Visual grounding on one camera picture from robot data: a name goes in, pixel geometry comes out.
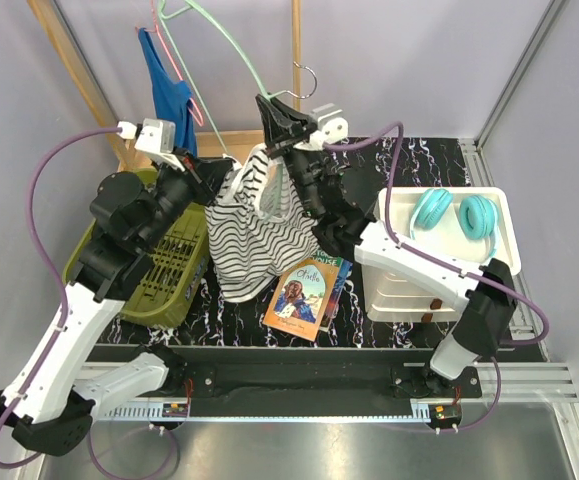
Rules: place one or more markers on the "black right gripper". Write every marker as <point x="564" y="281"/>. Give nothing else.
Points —
<point x="281" y="123"/>

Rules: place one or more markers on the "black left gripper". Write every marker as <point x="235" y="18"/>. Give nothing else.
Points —
<point x="205" y="175"/>

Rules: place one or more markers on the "pink wire clothes hanger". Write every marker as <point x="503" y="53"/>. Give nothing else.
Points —
<point x="166" y="47"/>

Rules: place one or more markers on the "striped black white tank top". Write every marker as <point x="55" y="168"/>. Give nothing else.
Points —
<point x="257" y="227"/>

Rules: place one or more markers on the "blue tank top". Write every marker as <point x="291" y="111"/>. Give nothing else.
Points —
<point x="171" y="99"/>

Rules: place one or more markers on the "mint green clothes hanger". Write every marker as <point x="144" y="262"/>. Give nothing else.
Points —
<point x="226" y="72"/>

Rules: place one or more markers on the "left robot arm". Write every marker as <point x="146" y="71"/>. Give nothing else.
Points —
<point x="48" y="410"/>

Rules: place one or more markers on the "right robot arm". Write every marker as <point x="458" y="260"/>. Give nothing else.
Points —
<point x="482" y="294"/>

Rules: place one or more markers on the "wooden clothes rack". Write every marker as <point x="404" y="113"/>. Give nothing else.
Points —
<point x="54" y="22"/>

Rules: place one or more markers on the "olive green plastic basket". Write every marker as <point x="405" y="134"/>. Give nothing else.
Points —
<point x="169" y="280"/>

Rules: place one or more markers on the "orange Othello book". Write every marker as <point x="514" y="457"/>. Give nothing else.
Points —
<point x="300" y="300"/>

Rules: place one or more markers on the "blue storey treehouse book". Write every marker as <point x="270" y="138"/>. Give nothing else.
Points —
<point x="333" y="302"/>

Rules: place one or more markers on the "white drawer storage box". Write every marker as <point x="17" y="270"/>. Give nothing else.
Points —
<point x="400" y="286"/>

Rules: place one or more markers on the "teal cat ear headphones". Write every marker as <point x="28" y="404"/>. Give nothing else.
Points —
<point x="478" y="216"/>

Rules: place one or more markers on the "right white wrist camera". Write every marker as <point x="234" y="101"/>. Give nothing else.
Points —
<point x="332" y="128"/>

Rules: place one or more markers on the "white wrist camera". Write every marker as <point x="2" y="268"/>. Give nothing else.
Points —
<point x="153" y="138"/>
<point x="332" y="128"/>

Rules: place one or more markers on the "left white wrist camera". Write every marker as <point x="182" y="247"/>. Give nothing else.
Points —
<point x="153" y="138"/>

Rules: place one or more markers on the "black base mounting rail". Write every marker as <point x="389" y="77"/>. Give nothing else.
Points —
<point x="297" y="384"/>

